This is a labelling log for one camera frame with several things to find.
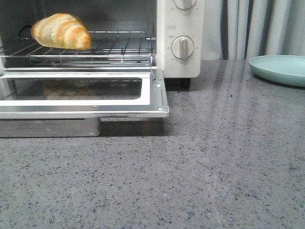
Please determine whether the upper white oven knob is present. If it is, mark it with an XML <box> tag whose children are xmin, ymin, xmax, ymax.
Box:
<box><xmin>173</xmin><ymin>0</ymin><xmax>196</xmax><ymax>10</ymax></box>

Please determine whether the white curtain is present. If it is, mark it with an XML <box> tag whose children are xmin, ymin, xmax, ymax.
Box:
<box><xmin>201</xmin><ymin>0</ymin><xmax>305</xmax><ymax>60</ymax></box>

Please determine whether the white oven knob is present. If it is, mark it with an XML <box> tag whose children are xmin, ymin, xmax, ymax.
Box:
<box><xmin>171</xmin><ymin>36</ymin><xmax>194</xmax><ymax>60</ymax></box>
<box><xmin>173</xmin><ymin>0</ymin><xmax>196</xmax><ymax>10</ymax></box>

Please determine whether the black oven foot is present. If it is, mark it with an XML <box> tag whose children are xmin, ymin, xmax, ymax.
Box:
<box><xmin>180</xmin><ymin>78</ymin><xmax>191</xmax><ymax>90</ymax></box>

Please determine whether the chrome wire oven rack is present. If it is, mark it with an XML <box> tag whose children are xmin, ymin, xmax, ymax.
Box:
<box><xmin>0</xmin><ymin>31</ymin><xmax>157</xmax><ymax>68</ymax></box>

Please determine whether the teal plate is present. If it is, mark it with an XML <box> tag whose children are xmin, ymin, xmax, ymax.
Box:
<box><xmin>249</xmin><ymin>55</ymin><xmax>305</xmax><ymax>87</ymax></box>

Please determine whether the golden bread roll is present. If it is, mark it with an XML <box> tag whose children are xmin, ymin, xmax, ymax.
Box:
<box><xmin>31</xmin><ymin>13</ymin><xmax>92</xmax><ymax>50</ymax></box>

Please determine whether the oven glass door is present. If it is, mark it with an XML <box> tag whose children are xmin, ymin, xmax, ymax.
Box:
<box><xmin>0</xmin><ymin>69</ymin><xmax>170</xmax><ymax>138</ymax></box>

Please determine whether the lower white oven knob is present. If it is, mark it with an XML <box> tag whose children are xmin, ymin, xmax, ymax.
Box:
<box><xmin>171</xmin><ymin>36</ymin><xmax>194</xmax><ymax>60</ymax></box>

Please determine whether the white Toshiba toaster oven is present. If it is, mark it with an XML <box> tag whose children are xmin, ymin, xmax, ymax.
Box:
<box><xmin>0</xmin><ymin>0</ymin><xmax>205</xmax><ymax>79</ymax></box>

